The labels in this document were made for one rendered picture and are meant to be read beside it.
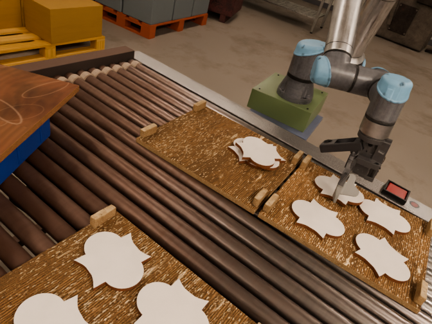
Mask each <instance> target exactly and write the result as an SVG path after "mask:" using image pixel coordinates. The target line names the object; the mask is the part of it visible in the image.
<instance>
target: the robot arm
mask: <svg viewBox="0 0 432 324"><path fill-rule="evenodd" d="M396 1H397V0H366V1H365V2H364V4H363V6H362V3H363V0H335V1H334V7H333V10H332V16H331V19H330V25H329V28H328V34H327V39H326V42H322V41H320V40H315V39H304V40H301V41H300V42H299V43H297V46H296V49H295V50H294V54H293V56H292V60H291V63H290V66H289V69H288V72H287V74H286V76H285V78H284V79H283V80H282V81H281V83H280V85H279V86H278V89H277V94H278V95H279V96H280V97H281V98H283V99H284V100H287V101H288V102H291V103H294V104H300V105H307V104H309V103H311V102H312V99H313V94H314V83H315V84H317V85H320V86H323V87H329V88H332V89H337V90H340V91H345V92H348V93H352V94H355V95H359V96H364V97H367V98H368V99H369V100H370V104H369V106H368V108H367V110H366V113H365V115H364V117H363V120H362V122H361V124H360V126H359V131H358V133H357V135H358V137H357V138H342V139H327V140H324V141H323V142H322V143H321V144H320V146H319V149H320V152H321V153H326V152H345V151H350V155H349V157H348V159H347V161H346V164H345V167H344V168H345V169H344V171H343V173H342V175H341V177H340V179H339V182H338V184H337V186H336V189H335V190H334V193H333V195H332V196H333V203H336V201H337V199H338V197H339V195H340V194H341V195H347V196H352V197H357V196H358V195H359V190H358V189H357V188H356V187H355V185H354V183H355V181H356V176H355V175H354V174H357V175H359V176H360V177H363V178H364V179H366V180H367V181H370V182H373V180H374V178H375V176H376V175H377V173H378V172H379V170H380V169H381V165H382V163H383V162H384V160H385V158H386V157H385V155H386V153H387V152H388V150H389V148H390V146H391V144H392V141H393V140H392V139H390V138H388V137H389V135H390V133H391V131H392V129H393V127H394V125H395V122H396V121H397V118H398V117H399V114H400V113H401V111H402V108H403V107H404V104H405V103H406V101H407V100H408V98H409V97H410V92H411V89H412V87H413V83H412V81H411V80H410V79H408V78H406V77H404V76H401V75H397V74H394V73H390V72H389V71H387V70H385V69H384V68H382V67H371V68H369V67H365V64H366V60H365V54H364V52H365V50H366V48H367V47H368V45H369V43H370V42H371V41H372V39H373V37H374V36H375V34H376V33H377V31H378V29H379V28H380V27H381V24H382V23H383V22H384V20H385V18H386V17H387V15H388V14H389V12H390V10H391V9H392V7H393V6H394V4H395V3H396ZM346 180H348V181H347V182H346Z"/></svg>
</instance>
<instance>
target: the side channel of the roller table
mask: <svg viewBox="0 0 432 324"><path fill-rule="evenodd" d="M129 59H133V60H134V50H133V49H130V48H128V47H127V46H120V47H117V48H110V49H103V50H99V51H92V52H88V53H81V54H77V55H70V56H66V57H59V58H52V59H48V60H41V61H37V62H30V63H26V64H19V65H15V66H9V67H12V68H17V69H21V70H24V71H28V72H31V73H35V74H38V75H42V76H45V77H50V78H53V77H54V76H55V75H60V76H62V77H64V76H65V74H66V73H68V72H72V73H73V74H76V73H77V71H79V70H81V69H83V70H84V71H88V69H89V68H96V69H98V68H99V67H100V66H101V65H105V66H107V67H108V66H109V64H110V63H115V64H118V63H119V62H120V61H124V62H127V61H128V60H129Z"/></svg>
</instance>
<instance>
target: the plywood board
mask: <svg viewBox="0 0 432 324"><path fill-rule="evenodd" d="M78 92H79V85H76V84H72V83H69V82H65V81H61V80H57V79H54V78H50V77H47V76H42V75H38V74H35V73H31V72H28V71H24V70H21V69H17V68H14V67H9V66H5V65H2V64H0V162H2V161H3V160H4V159H5V158H6V157H7V156H8V155H9V154H11V153H12V152H13V151H14V150H15V149H16V148H17V147H18V146H19V145H20V144H21V143H22V142H24V141H25V140H26V139H27V138H28V137H29V136H30V135H32V134H33V133H34V132H35V131H36V130H37V129H38V128H39V127H40V126H41V125H42V124H43V123H44V122H46V121H47V120H48V119H49V118H50V117H51V116H53V115H54V114H55V113H56V112H57V111H58V110H59V109H60V108H61V107H62V106H63V105H64V104H65V103H67V102H68V101H69V100H70V99H71V98H72V97H73V96H75V95H76V94H77V93H78Z"/></svg>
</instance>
